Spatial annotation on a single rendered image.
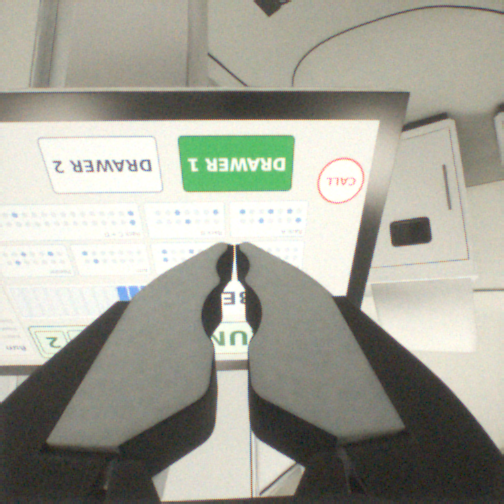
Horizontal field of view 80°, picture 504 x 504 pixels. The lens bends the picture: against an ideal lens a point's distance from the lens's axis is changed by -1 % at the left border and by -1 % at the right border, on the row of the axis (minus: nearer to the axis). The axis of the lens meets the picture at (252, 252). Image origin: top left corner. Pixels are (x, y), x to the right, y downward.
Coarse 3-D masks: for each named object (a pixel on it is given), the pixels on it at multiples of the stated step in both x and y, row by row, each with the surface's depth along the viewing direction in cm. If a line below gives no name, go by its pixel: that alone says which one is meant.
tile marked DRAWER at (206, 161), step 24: (192, 144) 24; (216, 144) 24; (240, 144) 24; (264, 144) 24; (288, 144) 25; (192, 168) 25; (216, 168) 25; (240, 168) 25; (264, 168) 25; (288, 168) 26; (192, 192) 26; (216, 192) 26; (240, 192) 26
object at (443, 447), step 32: (352, 320) 8; (384, 352) 7; (384, 384) 6; (416, 384) 6; (416, 416) 6; (448, 416) 6; (352, 448) 5; (384, 448) 5; (416, 448) 5; (448, 448) 5; (480, 448) 5; (352, 480) 5; (384, 480) 5; (416, 480) 5; (448, 480) 5; (480, 480) 5
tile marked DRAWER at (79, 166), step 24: (48, 144) 24; (72, 144) 24; (96, 144) 24; (120, 144) 24; (144, 144) 24; (48, 168) 25; (72, 168) 25; (96, 168) 25; (120, 168) 25; (144, 168) 25; (72, 192) 26; (96, 192) 26; (120, 192) 26; (144, 192) 26
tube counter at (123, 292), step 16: (16, 288) 30; (32, 288) 31; (48, 288) 31; (64, 288) 31; (80, 288) 31; (96, 288) 31; (112, 288) 31; (128, 288) 31; (16, 304) 31; (32, 304) 32; (48, 304) 32; (64, 304) 32; (80, 304) 32; (96, 304) 32; (112, 304) 32
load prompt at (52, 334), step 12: (228, 324) 34; (240, 324) 34; (36, 336) 34; (48, 336) 34; (60, 336) 34; (72, 336) 34; (216, 336) 35; (228, 336) 35; (240, 336) 35; (48, 348) 35; (60, 348) 35; (216, 348) 36; (228, 348) 36; (240, 348) 36
